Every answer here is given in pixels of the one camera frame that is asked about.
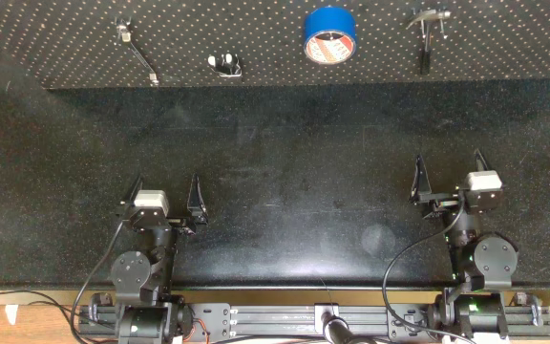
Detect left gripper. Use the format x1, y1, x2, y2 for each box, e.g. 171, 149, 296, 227
116, 172, 209, 236

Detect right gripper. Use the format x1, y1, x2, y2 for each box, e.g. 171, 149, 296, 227
409, 148, 502, 220

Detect hammer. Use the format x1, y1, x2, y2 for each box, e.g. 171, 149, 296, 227
406, 8, 452, 76

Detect pliers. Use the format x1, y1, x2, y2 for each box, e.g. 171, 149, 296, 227
206, 51, 243, 77

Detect wrench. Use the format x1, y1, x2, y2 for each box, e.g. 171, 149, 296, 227
116, 23, 160, 88

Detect roll of blue tape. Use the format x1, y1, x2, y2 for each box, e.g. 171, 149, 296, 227
302, 5, 358, 66

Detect black pegboard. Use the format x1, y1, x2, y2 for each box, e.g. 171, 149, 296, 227
0, 0, 550, 90

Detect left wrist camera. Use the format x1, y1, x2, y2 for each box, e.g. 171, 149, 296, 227
133, 189, 170, 217

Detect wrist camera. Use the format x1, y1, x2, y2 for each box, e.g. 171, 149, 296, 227
464, 170, 503, 192
133, 189, 170, 217

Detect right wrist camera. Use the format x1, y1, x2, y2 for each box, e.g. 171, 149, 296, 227
464, 170, 503, 192

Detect black cable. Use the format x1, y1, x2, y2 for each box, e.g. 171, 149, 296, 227
382, 199, 479, 344
69, 219, 126, 344

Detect mounting rail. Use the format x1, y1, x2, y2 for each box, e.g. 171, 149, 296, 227
77, 290, 550, 344

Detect thin black wire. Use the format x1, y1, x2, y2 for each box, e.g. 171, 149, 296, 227
0, 289, 85, 335

